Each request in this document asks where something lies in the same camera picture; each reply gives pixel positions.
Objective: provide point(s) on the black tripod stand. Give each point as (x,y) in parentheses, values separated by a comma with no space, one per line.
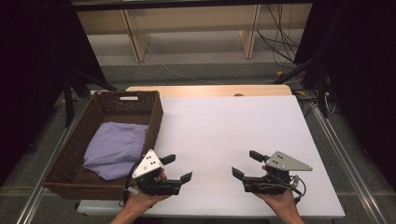
(320,81)
(69,99)

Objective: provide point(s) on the aluminium rail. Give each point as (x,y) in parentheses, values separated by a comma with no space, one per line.
(348,161)
(43,180)

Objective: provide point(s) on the light wooden table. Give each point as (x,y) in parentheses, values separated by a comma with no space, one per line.
(211,90)

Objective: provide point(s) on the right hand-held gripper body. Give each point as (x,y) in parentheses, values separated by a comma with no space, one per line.
(285,162)

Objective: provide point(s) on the purple shorts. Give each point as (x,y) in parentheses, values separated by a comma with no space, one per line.
(113,149)

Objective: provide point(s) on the white table sheet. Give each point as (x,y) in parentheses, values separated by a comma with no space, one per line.
(224,130)

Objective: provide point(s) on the black curtain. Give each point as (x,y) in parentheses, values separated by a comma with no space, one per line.
(364,77)
(34,77)

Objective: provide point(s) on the person's right hand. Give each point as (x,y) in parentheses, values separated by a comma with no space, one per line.
(278,202)

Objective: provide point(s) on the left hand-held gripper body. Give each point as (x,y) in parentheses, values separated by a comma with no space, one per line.
(148,165)

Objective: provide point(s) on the brown wicker basket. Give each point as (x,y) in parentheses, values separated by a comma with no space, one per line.
(77,168)

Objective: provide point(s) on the light wooden shelf unit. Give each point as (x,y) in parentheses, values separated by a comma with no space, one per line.
(193,18)

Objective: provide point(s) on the person's left hand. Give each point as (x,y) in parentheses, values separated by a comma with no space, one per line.
(140,202)

